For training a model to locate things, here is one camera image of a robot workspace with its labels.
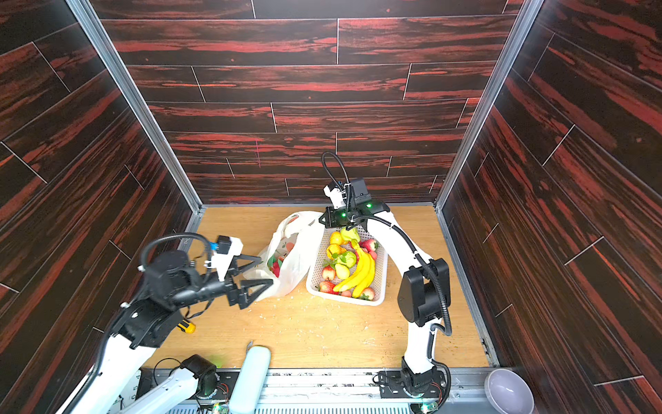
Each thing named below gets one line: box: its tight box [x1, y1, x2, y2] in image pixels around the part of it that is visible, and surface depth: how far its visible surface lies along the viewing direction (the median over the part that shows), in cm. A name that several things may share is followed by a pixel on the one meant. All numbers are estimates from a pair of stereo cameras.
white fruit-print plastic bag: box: [243, 211, 325, 302], surface depth 85 cm
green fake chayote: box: [340, 226, 361, 245], surface depth 100 cm
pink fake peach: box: [358, 238, 380, 258], surface depth 101 cm
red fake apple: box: [322, 263, 337, 281], surface depth 95 cm
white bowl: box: [484, 367, 536, 414], surface depth 71 cm
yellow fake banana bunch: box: [332, 239, 376, 299], surface depth 94 cm
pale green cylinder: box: [228, 345, 271, 414], surface depth 73 cm
